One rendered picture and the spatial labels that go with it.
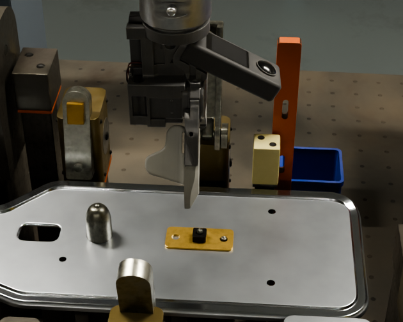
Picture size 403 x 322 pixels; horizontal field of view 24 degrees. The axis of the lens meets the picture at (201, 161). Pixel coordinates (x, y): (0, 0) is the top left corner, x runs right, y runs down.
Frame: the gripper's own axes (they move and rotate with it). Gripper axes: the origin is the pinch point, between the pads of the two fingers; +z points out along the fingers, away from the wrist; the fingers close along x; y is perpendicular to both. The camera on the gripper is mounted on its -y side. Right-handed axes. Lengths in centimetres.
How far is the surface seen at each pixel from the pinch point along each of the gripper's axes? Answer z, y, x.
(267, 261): 11.2, -8.4, 3.4
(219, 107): 0.3, -1.7, -13.6
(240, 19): 112, 2, -239
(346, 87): 42, -25, -83
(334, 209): 11.4, -16.9, -7.0
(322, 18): 112, -30, -242
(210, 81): -2.6, -0.5, -15.0
